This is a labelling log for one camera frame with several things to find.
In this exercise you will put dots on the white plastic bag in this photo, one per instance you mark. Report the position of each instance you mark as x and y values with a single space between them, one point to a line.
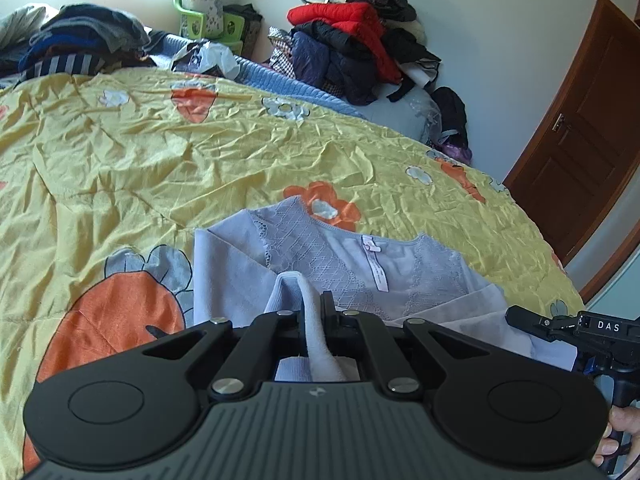
212 55

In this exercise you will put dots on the lavender long-sleeve shirt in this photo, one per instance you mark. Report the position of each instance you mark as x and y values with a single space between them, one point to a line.
310 250

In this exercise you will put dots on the black padded jacket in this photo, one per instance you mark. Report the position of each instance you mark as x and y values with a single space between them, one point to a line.
345 40

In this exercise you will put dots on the grey clear plastic bag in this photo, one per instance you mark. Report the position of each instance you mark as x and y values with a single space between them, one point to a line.
400 112

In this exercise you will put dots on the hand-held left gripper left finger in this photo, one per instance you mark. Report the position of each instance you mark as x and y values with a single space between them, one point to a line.
270 335

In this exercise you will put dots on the black garment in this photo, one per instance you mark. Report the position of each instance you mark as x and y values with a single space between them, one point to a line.
412 47

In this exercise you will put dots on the white floral quilt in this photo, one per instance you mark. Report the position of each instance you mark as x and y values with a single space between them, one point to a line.
20 20

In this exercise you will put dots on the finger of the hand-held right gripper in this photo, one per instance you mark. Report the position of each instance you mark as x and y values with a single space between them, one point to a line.
537 324

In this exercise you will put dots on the white cloth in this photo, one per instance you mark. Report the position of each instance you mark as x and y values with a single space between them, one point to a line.
425 72

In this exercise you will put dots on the black bag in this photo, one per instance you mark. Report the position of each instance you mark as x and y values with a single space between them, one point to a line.
450 110

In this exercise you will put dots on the brown wooden door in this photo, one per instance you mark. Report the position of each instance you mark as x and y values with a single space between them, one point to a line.
580 145

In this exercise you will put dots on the purple cloth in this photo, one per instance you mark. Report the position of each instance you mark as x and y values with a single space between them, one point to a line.
455 152

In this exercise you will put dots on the green plastic chair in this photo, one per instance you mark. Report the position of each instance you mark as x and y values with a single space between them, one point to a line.
232 27

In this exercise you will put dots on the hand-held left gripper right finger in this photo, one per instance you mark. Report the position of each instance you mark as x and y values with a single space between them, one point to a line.
372 340

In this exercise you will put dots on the person's right hand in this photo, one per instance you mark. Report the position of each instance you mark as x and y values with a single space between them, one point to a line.
625 422

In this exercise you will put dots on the yellow carrot printed blanket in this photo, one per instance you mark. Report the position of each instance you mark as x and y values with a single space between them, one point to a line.
150 170

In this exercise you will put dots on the pile of dark clothes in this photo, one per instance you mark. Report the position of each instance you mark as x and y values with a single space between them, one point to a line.
80 30

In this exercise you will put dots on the checked cloth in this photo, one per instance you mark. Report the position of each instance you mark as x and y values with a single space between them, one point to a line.
281 52

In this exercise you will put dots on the red padded jacket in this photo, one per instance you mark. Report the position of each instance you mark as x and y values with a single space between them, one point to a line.
345 17

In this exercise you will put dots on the dark cloth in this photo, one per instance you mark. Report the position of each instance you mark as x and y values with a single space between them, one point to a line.
245 12

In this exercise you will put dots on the striped cloth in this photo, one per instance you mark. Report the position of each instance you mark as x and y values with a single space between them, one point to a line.
65 64

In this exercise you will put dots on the navy padded jacket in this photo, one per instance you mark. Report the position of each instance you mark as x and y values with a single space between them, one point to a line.
315 60

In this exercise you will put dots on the blue knitted blanket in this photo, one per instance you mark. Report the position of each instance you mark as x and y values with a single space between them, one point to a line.
280 80

